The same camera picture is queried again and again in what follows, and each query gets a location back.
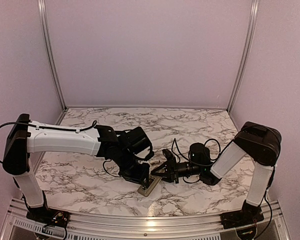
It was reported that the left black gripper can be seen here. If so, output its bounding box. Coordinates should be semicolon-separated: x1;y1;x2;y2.
115;148;151;186

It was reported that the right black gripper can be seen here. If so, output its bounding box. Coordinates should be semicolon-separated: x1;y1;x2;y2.
151;157;203;184

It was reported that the grey remote control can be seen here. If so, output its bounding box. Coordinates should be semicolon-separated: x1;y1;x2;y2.
137;175;162;197

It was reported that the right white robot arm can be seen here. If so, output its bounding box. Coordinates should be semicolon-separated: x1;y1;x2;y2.
151;121;282;224

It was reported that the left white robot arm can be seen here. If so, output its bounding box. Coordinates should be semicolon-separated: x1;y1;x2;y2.
2;113;154;223

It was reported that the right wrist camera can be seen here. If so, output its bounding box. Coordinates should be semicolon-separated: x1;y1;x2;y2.
162;148;176;162

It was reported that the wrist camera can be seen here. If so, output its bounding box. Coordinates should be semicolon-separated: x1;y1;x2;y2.
134;146;155;162
162;148;176;162

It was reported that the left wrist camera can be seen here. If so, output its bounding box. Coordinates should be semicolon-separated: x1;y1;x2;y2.
134;146;155;162

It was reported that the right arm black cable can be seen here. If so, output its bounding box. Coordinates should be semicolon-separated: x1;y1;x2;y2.
170;138;222;186

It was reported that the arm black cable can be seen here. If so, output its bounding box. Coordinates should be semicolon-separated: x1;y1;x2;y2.
170;138;222;186
0;119;98;163

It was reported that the front aluminium rail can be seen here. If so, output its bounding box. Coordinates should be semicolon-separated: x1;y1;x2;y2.
0;198;291;240

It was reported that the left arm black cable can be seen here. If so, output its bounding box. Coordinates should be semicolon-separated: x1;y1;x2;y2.
0;119;98;163

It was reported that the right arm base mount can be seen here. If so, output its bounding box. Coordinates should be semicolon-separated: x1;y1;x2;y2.
220;210;265;229

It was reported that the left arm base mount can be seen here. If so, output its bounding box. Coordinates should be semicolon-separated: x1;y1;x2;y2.
22;191;70;228

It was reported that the right aluminium frame post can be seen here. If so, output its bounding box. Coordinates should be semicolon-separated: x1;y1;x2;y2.
226;0;260;115

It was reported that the aluminium frame post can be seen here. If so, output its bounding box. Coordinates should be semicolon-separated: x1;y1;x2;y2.
226;0;260;115
37;0;67;112

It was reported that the left aluminium frame post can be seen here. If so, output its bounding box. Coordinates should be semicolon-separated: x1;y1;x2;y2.
37;0;67;112

